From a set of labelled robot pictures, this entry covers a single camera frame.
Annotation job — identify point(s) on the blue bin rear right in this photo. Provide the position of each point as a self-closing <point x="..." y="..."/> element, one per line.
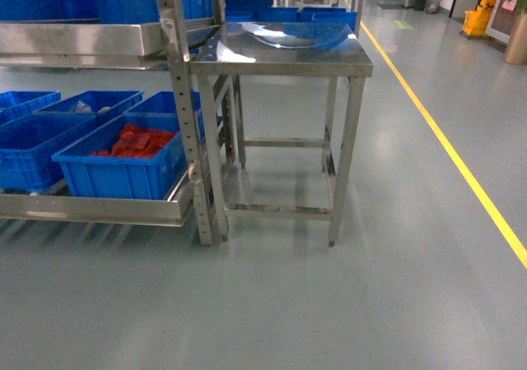
<point x="163" y="103"/>

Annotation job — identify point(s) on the blue bin with red bags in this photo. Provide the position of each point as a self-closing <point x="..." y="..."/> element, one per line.
<point x="123" y="178"/>

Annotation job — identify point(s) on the blue bin with plastic bag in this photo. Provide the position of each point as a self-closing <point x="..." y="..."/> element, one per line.
<point x="95" y="102"/>

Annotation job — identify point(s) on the blue empty bin front left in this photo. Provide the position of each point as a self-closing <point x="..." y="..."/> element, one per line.
<point x="28" y="144"/>

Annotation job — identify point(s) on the red bubble wrap bags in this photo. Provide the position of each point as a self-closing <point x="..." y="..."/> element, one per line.
<point x="137" y="142"/>

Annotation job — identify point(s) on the stainless steel table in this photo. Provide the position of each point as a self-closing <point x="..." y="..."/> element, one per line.
<point x="282" y="49"/>

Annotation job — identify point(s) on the steel shelving rack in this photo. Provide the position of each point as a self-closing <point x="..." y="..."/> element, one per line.
<point x="84" y="43"/>

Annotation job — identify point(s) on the yellow mop bucket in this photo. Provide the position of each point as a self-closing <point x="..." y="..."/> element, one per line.
<point x="476" y="21"/>

